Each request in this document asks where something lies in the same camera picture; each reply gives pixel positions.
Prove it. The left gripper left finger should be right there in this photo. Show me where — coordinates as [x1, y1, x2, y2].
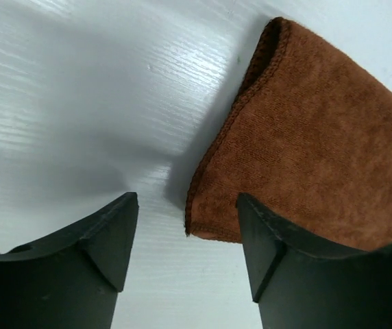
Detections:
[0, 192, 138, 328]

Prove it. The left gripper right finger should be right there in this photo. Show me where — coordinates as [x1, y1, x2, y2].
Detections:
[236, 193, 392, 328]

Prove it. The brown microfibre towel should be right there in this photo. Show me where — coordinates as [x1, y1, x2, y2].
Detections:
[185, 17, 392, 250]

